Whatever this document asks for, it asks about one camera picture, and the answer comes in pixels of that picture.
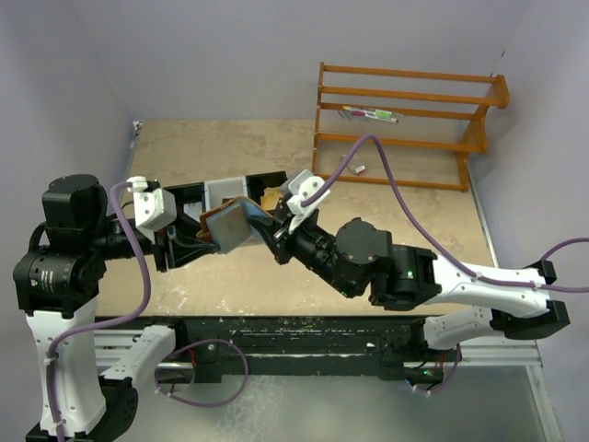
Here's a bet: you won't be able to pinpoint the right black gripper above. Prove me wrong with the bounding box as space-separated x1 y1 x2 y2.
249 205 357 297

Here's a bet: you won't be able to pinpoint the brown leather card holder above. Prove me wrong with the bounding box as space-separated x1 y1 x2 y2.
196 196 271 254

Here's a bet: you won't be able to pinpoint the gold credit card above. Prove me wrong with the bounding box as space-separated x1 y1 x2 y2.
206 202 251 254

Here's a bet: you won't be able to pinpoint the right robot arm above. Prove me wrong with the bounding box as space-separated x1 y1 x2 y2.
246 208 571 360

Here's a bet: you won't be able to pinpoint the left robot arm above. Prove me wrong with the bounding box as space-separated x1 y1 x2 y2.
13 174 214 441

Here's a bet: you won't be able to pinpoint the gold credit cards pile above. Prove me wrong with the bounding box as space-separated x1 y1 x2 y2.
260 187 283 213

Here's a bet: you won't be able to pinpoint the black right bin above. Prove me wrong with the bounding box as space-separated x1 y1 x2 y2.
246 170 287 205

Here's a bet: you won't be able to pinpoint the coloured markers on rack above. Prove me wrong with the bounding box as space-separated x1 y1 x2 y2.
342 106 403 123

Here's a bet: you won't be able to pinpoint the orange wooden rack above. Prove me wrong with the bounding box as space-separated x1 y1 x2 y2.
310 62 511 192

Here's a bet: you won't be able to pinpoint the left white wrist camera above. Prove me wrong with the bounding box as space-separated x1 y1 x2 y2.
127 176 178 232

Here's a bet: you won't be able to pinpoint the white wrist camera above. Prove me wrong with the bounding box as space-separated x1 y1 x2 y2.
281 169 330 234
127 176 178 232

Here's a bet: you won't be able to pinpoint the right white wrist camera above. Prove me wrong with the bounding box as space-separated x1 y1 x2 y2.
281 169 330 234

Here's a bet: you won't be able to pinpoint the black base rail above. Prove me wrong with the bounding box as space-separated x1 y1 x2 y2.
94 315 464 383

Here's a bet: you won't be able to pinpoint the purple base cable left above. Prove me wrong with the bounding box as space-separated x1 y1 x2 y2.
154 338 250 408

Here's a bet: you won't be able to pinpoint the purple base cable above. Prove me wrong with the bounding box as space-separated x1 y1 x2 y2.
154 338 250 408
409 335 465 398

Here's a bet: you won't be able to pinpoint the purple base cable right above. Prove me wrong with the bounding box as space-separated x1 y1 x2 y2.
409 335 465 398

